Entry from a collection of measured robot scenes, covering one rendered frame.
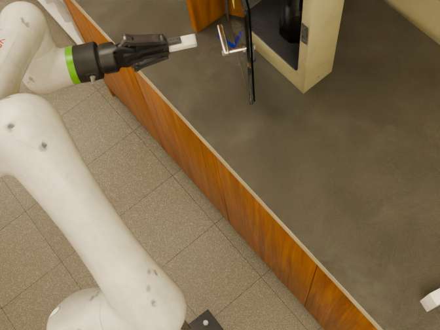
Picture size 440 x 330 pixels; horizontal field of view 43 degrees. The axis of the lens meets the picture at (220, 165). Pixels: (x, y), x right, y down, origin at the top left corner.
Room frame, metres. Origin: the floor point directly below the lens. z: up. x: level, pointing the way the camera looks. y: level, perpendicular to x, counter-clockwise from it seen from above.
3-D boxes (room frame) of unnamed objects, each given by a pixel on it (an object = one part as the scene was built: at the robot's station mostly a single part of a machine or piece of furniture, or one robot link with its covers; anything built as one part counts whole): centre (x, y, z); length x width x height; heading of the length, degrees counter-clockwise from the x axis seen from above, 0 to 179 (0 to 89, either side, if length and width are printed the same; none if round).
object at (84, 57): (0.85, 0.26, 1.20); 0.12 x 0.06 x 0.09; 1
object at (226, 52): (0.84, -0.08, 1.20); 0.10 x 0.05 x 0.03; 1
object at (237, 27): (0.91, -0.11, 1.19); 0.30 x 0.01 x 0.40; 1
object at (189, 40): (0.86, 0.03, 1.20); 0.07 x 0.03 x 0.01; 91
